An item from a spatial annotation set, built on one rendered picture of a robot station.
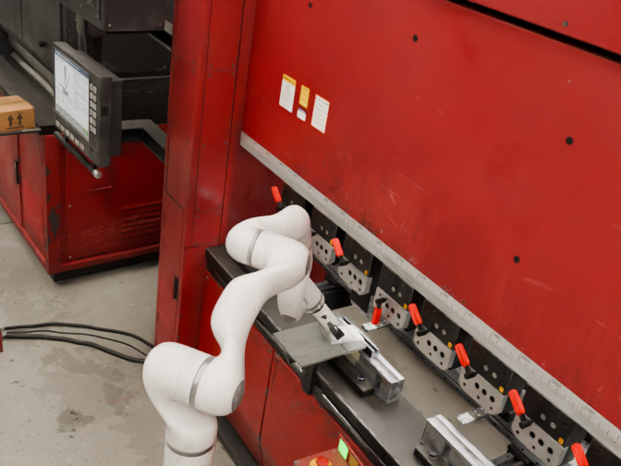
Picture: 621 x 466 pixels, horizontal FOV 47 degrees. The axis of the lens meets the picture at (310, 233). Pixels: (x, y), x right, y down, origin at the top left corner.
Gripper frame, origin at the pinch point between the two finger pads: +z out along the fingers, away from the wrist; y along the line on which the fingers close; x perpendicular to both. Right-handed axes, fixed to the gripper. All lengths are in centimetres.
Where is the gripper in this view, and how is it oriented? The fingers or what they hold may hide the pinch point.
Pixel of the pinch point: (334, 328)
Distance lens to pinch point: 241.5
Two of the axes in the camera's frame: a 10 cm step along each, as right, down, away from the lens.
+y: -4.0, -4.9, 7.7
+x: -7.9, 6.1, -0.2
